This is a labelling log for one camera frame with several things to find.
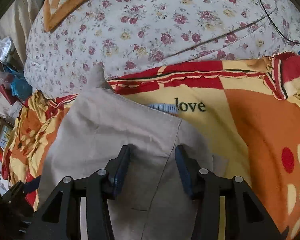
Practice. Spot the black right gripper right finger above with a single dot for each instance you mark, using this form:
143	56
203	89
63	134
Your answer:
245	215

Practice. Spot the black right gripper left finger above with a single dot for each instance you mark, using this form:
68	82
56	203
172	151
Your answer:
59	217

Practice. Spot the beige zip jacket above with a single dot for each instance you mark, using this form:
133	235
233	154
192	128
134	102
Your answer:
152	203

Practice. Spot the red orange yellow blanket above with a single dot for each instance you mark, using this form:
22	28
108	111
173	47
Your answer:
249	110

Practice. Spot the blue plastic bag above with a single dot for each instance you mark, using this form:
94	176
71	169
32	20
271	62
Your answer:
19	86

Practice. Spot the beige cloth at bedside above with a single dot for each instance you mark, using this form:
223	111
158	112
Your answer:
16	23

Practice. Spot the floral white bed sheet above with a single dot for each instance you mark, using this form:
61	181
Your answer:
129	36

